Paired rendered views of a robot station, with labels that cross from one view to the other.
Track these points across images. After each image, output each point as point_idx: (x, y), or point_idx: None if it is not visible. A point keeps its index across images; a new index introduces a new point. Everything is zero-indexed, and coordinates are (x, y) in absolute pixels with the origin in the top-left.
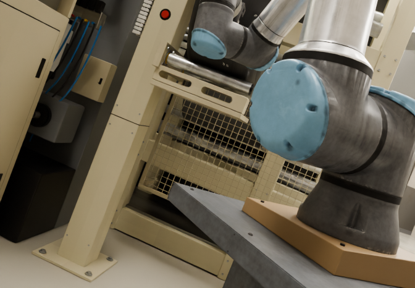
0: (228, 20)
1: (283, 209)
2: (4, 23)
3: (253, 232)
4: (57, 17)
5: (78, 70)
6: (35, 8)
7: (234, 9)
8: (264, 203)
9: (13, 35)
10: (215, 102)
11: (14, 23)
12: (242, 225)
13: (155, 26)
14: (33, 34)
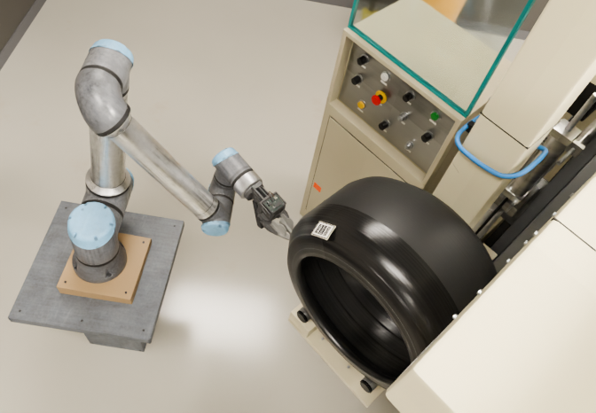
0: (212, 182)
1: (132, 247)
2: (356, 151)
3: (122, 222)
4: (407, 175)
5: None
6: (382, 155)
7: (216, 180)
8: (141, 241)
9: (365, 163)
10: None
11: (364, 155)
12: (130, 222)
13: None
14: (382, 173)
